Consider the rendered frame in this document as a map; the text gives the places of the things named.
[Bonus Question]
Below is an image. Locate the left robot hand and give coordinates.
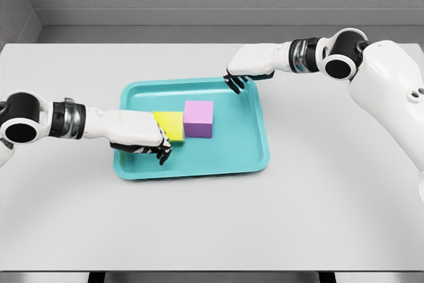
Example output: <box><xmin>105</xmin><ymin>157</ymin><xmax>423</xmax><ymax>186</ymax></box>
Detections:
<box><xmin>109</xmin><ymin>109</ymin><xmax>173</xmax><ymax>166</ymax></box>

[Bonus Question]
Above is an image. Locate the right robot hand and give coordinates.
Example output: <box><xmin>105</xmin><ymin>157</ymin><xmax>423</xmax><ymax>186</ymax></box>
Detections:
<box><xmin>223</xmin><ymin>42</ymin><xmax>276</xmax><ymax>95</ymax></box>

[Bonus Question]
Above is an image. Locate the yellow cube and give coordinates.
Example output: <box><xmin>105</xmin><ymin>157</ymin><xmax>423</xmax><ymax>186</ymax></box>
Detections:
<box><xmin>152</xmin><ymin>111</ymin><xmax>186</xmax><ymax>144</ymax></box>

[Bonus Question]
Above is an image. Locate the pink cube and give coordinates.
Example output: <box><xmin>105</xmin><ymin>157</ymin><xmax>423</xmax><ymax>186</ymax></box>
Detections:
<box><xmin>183</xmin><ymin>99</ymin><xmax>214</xmax><ymax>139</ymax></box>

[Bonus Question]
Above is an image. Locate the teal plastic tray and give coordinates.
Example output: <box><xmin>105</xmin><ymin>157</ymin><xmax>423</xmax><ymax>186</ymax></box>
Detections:
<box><xmin>113</xmin><ymin>77</ymin><xmax>271</xmax><ymax>181</ymax></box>

